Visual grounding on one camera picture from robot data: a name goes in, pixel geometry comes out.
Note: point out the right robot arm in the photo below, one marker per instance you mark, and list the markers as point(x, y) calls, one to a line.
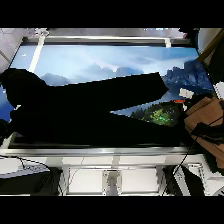
point(204, 128)

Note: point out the brown garment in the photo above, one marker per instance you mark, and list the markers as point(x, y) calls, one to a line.
point(203, 110)

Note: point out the black pants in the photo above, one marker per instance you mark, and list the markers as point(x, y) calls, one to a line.
point(83, 113)

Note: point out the silver frame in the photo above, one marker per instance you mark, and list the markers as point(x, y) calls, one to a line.
point(100, 151)

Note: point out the black strip with orange tag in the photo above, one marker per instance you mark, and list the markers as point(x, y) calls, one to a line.
point(179, 100)

